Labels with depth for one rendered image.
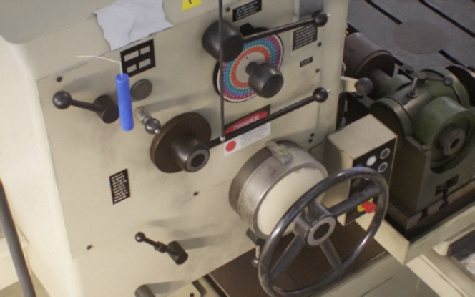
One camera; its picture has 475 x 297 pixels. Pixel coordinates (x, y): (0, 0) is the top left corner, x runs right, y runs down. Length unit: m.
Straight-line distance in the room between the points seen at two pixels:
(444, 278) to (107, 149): 1.36
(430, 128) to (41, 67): 1.17
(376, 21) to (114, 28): 1.71
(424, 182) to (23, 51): 1.26
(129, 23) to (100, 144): 0.26
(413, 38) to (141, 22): 1.65
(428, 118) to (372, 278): 0.77
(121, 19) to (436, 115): 1.04
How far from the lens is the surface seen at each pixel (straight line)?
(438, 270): 2.83
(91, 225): 1.92
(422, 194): 2.52
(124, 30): 1.68
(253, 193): 2.05
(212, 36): 1.74
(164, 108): 1.82
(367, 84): 2.16
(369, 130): 2.26
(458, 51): 3.16
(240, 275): 2.86
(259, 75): 1.82
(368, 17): 3.26
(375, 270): 3.00
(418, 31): 3.22
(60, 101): 1.61
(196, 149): 1.83
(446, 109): 2.45
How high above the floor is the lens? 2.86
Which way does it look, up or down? 43 degrees down
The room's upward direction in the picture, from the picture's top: straight up
